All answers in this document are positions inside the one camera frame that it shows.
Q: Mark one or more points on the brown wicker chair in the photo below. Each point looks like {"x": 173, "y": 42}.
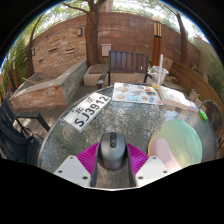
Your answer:
{"x": 215, "y": 115}

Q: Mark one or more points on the white licence plate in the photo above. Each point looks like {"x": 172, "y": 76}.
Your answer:
{"x": 87, "y": 111}

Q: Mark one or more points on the thick white book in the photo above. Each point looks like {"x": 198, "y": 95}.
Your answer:
{"x": 174, "y": 97}

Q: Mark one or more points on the curved wooden bench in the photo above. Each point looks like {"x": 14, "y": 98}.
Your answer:
{"x": 193, "y": 80}

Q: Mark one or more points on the slim tree trunk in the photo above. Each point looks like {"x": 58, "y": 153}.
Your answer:
{"x": 183, "y": 38}

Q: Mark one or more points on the grey wall utility box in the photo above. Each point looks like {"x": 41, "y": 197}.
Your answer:
{"x": 106, "y": 50}

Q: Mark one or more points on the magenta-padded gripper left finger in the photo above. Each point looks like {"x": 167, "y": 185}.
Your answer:
{"x": 71, "y": 168}

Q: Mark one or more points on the dark grey computer mouse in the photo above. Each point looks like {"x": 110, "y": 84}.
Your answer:
{"x": 113, "y": 153}

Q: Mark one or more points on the colourful printed sheet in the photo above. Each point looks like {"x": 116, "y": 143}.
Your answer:
{"x": 136, "y": 93}

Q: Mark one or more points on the large tree trunk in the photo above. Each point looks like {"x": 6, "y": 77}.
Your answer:
{"x": 92, "y": 36}

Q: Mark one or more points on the stone raised garden bed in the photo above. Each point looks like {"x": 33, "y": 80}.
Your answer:
{"x": 43, "y": 91}

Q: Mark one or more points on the thin white and blue booklet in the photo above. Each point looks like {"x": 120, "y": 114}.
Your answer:
{"x": 194, "y": 107}

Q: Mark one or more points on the wooden garden lamp post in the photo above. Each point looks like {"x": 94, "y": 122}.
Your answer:
{"x": 156, "y": 43}

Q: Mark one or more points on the black wall lamp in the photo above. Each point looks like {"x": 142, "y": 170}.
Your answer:
{"x": 33, "y": 52}
{"x": 79, "y": 31}

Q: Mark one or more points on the clear plastic cup with straw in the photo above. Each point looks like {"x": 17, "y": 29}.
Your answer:
{"x": 160, "y": 75}

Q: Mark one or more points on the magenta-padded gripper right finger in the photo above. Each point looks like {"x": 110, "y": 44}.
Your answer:
{"x": 151, "y": 168}

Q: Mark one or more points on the black metal garden chair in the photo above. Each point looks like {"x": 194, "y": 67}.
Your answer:
{"x": 15, "y": 141}

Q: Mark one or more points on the small green object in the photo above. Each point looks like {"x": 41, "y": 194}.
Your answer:
{"x": 203, "y": 115}

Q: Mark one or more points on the dark wooden slatted chair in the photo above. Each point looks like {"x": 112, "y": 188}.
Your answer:
{"x": 128, "y": 61}

